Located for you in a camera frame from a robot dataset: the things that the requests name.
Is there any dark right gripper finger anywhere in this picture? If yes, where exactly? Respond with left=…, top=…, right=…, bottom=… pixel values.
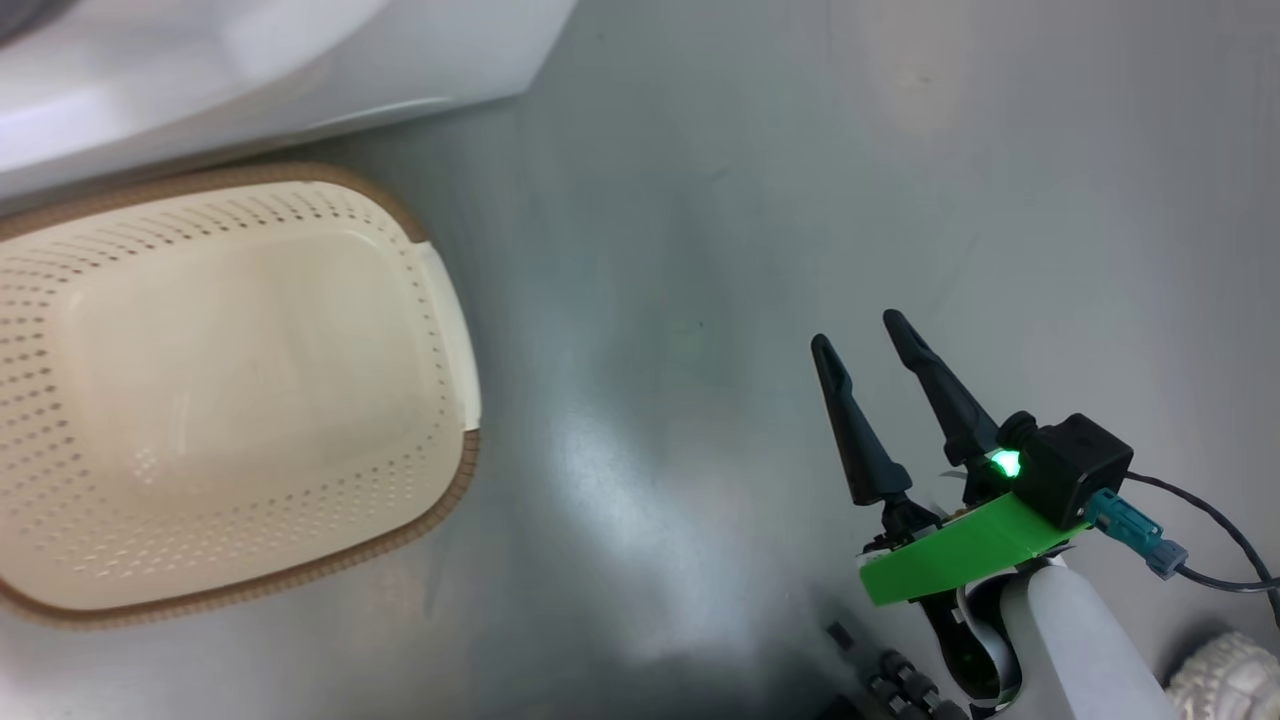
left=810, top=333, right=913, bottom=508
left=882, top=309, right=1001, bottom=469

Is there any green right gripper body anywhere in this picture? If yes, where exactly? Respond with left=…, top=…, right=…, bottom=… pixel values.
left=858, top=490, right=1091, bottom=607

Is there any white front-load washing machine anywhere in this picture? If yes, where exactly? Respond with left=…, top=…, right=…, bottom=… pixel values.
left=0, top=0, right=581, bottom=201

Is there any cream perforated laundry basket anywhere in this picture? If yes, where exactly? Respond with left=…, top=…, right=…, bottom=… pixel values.
left=0, top=163, right=483, bottom=629

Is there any black segmented cable chain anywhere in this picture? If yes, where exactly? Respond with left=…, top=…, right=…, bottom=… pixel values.
left=825, top=620, right=971, bottom=720

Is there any black right camera cable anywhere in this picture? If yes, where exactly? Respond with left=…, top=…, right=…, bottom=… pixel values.
left=1085, top=470, right=1280, bottom=631

